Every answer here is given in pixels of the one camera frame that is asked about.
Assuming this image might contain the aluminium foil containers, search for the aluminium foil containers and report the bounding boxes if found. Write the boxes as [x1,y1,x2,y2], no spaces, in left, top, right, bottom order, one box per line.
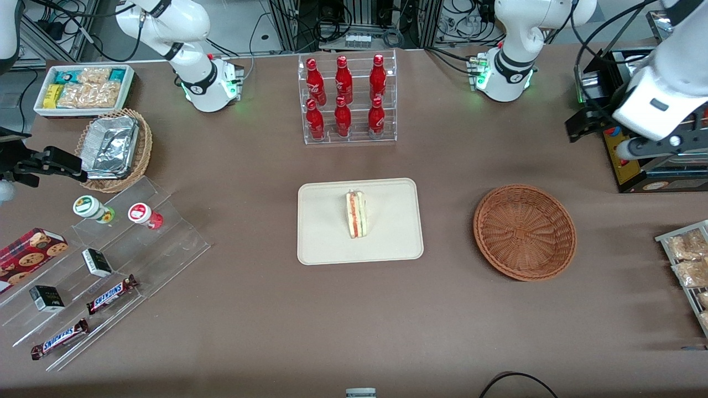
[79,116,140,180]

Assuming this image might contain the triangular sandwich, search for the triangular sandwich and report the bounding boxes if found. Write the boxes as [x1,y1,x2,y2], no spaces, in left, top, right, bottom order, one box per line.
[345,190,369,239]

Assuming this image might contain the small clear bag of snacks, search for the small clear bag of snacks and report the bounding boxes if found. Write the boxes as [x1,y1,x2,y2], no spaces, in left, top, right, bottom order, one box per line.
[77,67,111,86]

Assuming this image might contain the red cola bottle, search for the red cola bottle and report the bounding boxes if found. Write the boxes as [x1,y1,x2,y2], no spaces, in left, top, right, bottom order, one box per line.
[368,97,386,139]
[305,98,326,142]
[334,96,352,139]
[305,58,327,107]
[369,54,387,102]
[335,55,353,104]

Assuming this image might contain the clear acrylic bottle rack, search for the clear acrylic bottle rack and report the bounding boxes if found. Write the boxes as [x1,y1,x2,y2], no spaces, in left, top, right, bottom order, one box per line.
[298,50,398,145]

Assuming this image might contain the metal equipment rack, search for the metal equipment rack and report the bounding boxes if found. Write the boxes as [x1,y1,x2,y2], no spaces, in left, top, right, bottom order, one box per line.
[269,0,443,53]

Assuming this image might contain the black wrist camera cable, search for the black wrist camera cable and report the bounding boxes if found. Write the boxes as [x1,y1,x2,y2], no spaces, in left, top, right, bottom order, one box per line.
[572,0,662,111]

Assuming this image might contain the large clear bag of snacks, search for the large clear bag of snacks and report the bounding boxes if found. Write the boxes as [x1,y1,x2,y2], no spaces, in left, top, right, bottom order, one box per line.
[58,82,121,109]

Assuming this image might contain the green lid cup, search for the green lid cup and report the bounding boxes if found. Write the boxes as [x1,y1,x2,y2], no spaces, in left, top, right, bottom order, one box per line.
[72,195,116,224]

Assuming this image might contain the clear acrylic stepped stand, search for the clear acrylic stepped stand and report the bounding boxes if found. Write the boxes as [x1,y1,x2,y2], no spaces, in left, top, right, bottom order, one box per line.
[0,176,211,372]

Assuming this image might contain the black table edge cable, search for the black table edge cable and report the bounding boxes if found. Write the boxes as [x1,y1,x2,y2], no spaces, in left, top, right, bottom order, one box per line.
[478,372,559,398]

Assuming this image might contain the cream plastic tray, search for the cream plastic tray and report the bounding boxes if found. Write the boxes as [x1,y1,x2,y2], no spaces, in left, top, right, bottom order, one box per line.
[297,177,424,266]

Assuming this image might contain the red lid cup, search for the red lid cup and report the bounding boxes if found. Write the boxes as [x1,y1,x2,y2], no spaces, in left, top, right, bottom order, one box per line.
[128,203,164,231]

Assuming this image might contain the brown wicker basket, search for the brown wicker basket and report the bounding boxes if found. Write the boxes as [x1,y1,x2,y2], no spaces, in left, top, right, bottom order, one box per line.
[473,184,577,282]

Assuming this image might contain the snickers bar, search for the snickers bar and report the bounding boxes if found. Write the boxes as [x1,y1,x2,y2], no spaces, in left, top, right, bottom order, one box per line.
[86,274,139,316]
[30,318,90,361]

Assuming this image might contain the light wicker basket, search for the light wicker basket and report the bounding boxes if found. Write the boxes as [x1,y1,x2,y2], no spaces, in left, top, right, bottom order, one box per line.
[75,108,153,194]

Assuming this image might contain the white plastic bin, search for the white plastic bin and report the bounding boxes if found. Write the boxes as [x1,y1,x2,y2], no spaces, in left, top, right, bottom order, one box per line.
[33,64,136,119]

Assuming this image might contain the red tartan cookie box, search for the red tartan cookie box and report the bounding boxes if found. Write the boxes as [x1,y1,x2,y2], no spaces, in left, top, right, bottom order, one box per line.
[0,228,70,295]

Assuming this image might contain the black food warmer machine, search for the black food warmer machine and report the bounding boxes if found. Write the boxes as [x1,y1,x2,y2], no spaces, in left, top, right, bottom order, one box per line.
[575,8,708,194]

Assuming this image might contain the steel warmer pan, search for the steel warmer pan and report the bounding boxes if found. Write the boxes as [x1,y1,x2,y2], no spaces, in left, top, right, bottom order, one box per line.
[625,53,664,83]

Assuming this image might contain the small black box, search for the small black box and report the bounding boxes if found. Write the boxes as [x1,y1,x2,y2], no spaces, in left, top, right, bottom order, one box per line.
[82,248,114,278]
[29,285,66,313]

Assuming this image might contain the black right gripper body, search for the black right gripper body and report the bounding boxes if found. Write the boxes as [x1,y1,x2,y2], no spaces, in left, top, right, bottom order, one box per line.
[0,127,33,183]

